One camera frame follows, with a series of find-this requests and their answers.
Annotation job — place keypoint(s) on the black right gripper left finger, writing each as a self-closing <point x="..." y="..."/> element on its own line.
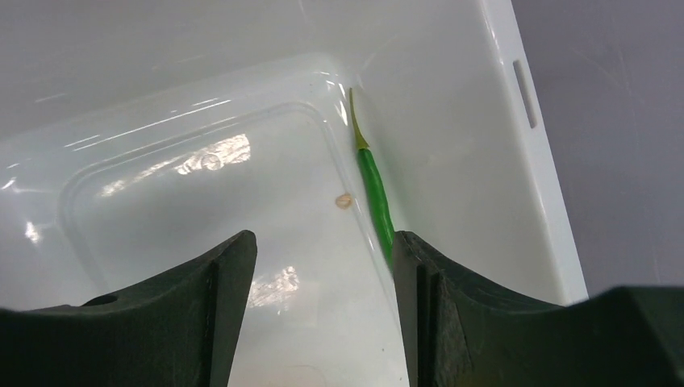
<point x="178" y="328"/>

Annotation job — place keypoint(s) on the green chili pepper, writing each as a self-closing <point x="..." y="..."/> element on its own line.
<point x="374" y="188"/>

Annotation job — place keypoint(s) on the white plastic bin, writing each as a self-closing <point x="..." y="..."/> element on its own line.
<point x="136" y="135"/>

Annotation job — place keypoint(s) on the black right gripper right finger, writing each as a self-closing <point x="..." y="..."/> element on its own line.
<point x="462" y="329"/>

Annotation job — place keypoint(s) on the small garlic skin flake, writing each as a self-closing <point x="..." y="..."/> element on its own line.
<point x="344" y="201"/>

